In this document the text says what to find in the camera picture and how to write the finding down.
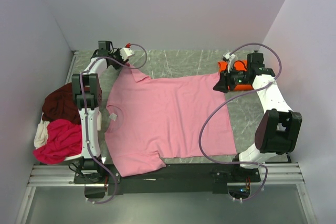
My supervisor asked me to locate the white laundry basket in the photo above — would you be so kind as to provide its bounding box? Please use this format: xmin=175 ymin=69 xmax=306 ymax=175
xmin=39 ymin=111 xmax=103 ymax=162

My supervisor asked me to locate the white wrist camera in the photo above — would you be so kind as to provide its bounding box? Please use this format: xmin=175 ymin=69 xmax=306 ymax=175
xmin=223 ymin=52 xmax=236 ymax=73
xmin=120 ymin=43 xmax=134 ymax=61

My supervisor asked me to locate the dark red t shirt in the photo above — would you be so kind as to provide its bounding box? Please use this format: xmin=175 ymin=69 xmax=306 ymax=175
xmin=42 ymin=82 xmax=81 ymax=125

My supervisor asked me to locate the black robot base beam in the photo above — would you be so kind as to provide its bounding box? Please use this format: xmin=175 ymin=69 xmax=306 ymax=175
xmin=73 ymin=163 xmax=261 ymax=198

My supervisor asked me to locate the aluminium rail frame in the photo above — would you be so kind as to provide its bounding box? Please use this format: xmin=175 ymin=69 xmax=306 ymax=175
xmin=27 ymin=163 xmax=305 ymax=187

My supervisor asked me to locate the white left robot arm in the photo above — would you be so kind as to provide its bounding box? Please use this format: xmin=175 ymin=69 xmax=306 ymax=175
xmin=71 ymin=40 xmax=127 ymax=184

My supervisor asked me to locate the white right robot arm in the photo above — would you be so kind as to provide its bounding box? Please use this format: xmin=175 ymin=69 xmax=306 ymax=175
xmin=213 ymin=51 xmax=302 ymax=169

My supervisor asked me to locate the magenta t shirt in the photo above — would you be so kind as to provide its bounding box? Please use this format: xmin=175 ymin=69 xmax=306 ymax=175
xmin=33 ymin=119 xmax=82 ymax=165

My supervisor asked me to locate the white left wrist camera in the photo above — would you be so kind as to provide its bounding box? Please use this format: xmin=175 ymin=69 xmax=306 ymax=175
xmin=120 ymin=43 xmax=134 ymax=61

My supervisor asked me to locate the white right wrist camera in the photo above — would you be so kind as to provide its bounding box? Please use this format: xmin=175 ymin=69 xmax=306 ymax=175
xmin=223 ymin=52 xmax=236 ymax=73

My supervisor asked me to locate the folded orange t shirt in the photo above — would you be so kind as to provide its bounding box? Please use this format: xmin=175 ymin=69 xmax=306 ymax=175
xmin=213 ymin=60 xmax=253 ymax=93

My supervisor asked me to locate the pink t shirt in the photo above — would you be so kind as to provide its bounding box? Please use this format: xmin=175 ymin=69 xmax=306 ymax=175
xmin=105 ymin=68 xmax=237 ymax=177

